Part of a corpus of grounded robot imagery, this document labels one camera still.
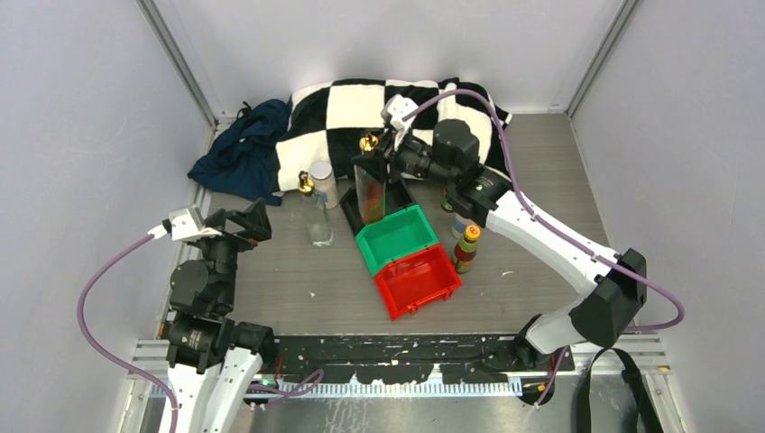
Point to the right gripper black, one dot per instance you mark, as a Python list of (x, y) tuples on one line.
[(377, 163)]

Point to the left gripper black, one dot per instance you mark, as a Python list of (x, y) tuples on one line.
[(253, 216)]

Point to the gold-top oil bottle brown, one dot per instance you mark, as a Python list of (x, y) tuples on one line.
[(371, 192)]

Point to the gold-top clear glass bottle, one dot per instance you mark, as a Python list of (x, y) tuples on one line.
[(320, 231)]

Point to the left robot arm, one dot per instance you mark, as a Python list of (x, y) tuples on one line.
[(212, 360)]

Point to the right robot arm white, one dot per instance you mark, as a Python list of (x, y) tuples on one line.
[(608, 284)]

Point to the black plastic bin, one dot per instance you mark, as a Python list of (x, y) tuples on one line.
[(397, 197)]

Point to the black white checkered blanket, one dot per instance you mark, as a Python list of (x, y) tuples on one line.
[(327, 121)]

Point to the dark blue cloth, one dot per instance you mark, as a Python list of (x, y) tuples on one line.
[(241, 160)]

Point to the silver-lid spice jar left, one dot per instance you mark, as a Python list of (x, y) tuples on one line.
[(323, 177)]

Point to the silver-lid spice jar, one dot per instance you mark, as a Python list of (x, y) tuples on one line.
[(323, 177), (459, 225)]

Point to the yellow-capped sauce bottle far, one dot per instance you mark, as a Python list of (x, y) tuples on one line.
[(444, 203)]

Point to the yellow-capped sauce bottle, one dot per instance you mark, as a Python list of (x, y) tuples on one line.
[(444, 203), (465, 249)]

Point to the green plastic bin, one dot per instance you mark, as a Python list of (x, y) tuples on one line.
[(397, 235)]

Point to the silver-lid spice jar right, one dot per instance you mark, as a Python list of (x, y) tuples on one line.
[(459, 225)]

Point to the yellow-capped sauce bottle near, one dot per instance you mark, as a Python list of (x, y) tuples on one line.
[(465, 249)]

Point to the red plastic bin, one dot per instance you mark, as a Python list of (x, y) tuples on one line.
[(408, 284)]

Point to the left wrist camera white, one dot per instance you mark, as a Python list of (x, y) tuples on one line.
[(186, 225)]

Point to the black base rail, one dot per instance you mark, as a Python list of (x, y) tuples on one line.
[(403, 359)]

